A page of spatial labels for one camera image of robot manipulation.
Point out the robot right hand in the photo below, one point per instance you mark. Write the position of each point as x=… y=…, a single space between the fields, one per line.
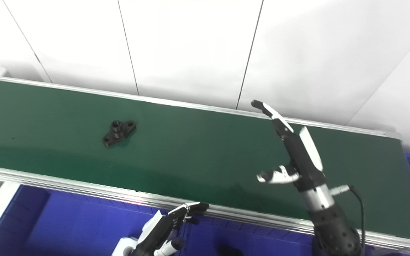
x=303 y=156

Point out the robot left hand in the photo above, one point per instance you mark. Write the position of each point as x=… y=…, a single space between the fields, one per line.
x=158 y=234

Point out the black flanged part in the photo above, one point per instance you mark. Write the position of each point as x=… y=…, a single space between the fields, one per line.
x=117 y=135
x=230 y=250

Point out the green conveyor belt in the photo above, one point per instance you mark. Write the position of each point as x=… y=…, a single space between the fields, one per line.
x=84 y=186
x=190 y=149

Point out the blue bin with white parts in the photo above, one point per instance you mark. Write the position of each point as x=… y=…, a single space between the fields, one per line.
x=66 y=227

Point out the blue bin with black parts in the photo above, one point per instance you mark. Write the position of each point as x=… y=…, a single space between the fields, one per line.
x=262 y=241

